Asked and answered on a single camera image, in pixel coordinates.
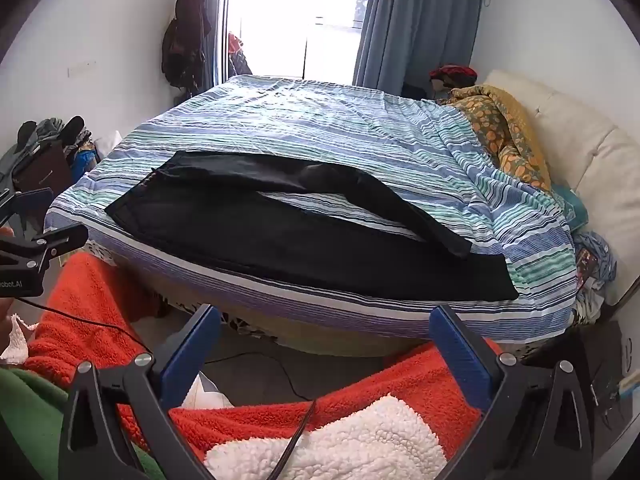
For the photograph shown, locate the thick black cable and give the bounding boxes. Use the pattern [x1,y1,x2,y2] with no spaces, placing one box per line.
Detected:
[267,399,319,480]

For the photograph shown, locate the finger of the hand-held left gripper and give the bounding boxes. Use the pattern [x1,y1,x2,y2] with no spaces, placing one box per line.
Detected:
[0,187,54,228]
[0,224,89,272]

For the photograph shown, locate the crumpled blue cloth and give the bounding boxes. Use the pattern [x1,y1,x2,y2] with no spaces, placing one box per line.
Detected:
[574,230,618,293]

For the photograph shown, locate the floral orange quilt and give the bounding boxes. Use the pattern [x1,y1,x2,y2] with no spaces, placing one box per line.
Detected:
[440,85,553,193]

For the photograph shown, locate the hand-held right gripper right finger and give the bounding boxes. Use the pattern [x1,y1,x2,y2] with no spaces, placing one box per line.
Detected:
[430,304,594,480]

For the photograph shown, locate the dark bedside cabinet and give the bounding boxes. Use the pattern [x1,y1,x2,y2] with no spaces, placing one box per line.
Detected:
[522,305,628,441]

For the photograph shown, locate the cream padded headboard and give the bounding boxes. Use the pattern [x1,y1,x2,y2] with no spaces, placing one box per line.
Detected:
[482,69,640,306]

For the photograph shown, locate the patterned bed base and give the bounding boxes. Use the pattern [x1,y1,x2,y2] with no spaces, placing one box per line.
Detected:
[85,240,576,359]

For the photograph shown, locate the window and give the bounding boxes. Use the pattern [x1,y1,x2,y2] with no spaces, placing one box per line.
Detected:
[225,0,376,83]

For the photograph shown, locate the black pants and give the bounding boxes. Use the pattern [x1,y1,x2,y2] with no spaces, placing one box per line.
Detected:
[105,150,520,303]

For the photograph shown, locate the red and black cloth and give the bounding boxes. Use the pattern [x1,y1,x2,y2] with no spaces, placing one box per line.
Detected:
[429,64,480,88]

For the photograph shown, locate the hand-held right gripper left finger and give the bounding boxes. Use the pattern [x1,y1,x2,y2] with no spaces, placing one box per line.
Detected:
[57,304,222,480]

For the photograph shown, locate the green garment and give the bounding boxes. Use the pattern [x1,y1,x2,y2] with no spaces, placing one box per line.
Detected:
[0,367,167,480]

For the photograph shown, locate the orange and white fleece robe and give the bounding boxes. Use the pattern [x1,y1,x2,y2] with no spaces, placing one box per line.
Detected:
[22,252,503,480]

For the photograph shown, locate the white plastic bag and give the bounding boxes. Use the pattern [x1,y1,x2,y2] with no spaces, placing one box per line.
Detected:
[181,371,235,411]

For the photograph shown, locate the pile of grey clothes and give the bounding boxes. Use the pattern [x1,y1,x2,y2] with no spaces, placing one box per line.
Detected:
[0,115,96,181]

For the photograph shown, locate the narrow blue curtain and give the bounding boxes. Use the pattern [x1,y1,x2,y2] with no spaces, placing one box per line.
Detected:
[191,0,232,95]

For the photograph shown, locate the striped bed sheet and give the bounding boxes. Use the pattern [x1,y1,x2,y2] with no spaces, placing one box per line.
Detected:
[45,74,578,346]

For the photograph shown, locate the thin black cable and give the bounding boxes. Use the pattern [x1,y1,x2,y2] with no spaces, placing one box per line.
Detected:
[19,296,154,356]

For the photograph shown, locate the dark hanging clothes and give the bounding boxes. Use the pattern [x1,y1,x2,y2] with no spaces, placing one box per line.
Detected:
[161,0,212,97]

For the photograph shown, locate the wide blue curtain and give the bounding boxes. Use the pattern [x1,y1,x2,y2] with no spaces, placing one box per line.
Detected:
[352,0,483,98]

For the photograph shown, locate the brown bag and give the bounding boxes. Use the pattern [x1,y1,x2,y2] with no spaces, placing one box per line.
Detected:
[14,144,74,196]

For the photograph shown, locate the red garment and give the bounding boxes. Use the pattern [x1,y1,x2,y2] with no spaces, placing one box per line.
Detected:
[228,31,252,77]

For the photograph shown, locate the black floor cable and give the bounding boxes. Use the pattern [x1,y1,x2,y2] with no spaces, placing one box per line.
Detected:
[204,352,315,403]

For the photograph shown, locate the teal pillow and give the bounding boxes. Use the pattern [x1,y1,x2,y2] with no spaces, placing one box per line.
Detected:
[550,185,591,233]

